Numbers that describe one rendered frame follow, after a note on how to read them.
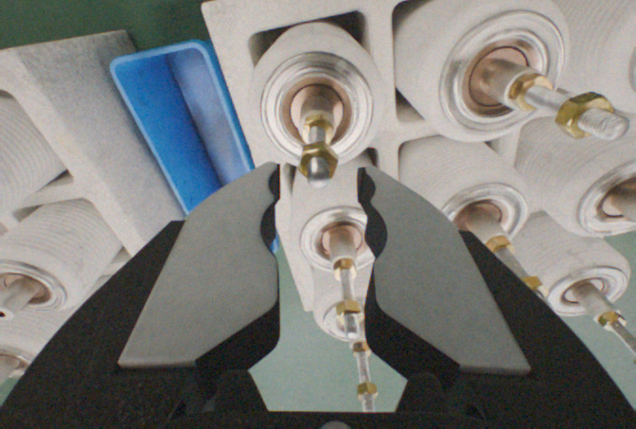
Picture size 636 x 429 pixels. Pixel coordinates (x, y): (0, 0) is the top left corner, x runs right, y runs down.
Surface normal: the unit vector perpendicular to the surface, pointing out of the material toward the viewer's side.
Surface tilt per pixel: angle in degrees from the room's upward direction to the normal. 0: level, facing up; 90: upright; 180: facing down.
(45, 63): 90
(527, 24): 4
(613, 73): 43
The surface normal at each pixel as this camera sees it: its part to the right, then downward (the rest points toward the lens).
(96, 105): 0.98, -0.16
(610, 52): -0.83, 0.41
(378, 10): 0.01, 0.54
